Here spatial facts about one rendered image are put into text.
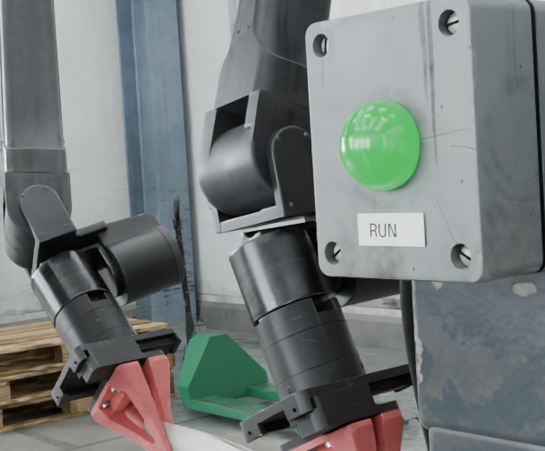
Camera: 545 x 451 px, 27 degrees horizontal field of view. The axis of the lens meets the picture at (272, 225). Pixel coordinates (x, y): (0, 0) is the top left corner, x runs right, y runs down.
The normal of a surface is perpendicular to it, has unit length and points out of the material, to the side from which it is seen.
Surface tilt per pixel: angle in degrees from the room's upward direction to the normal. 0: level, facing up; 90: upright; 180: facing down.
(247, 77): 71
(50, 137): 47
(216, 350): 75
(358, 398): 65
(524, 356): 90
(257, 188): 132
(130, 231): 57
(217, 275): 90
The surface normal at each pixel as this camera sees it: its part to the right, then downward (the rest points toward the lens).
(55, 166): 0.29, -0.52
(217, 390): 0.61, -0.25
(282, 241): 0.16, -0.33
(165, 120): 0.65, 0.00
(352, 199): -0.76, 0.08
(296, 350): -0.30, -0.17
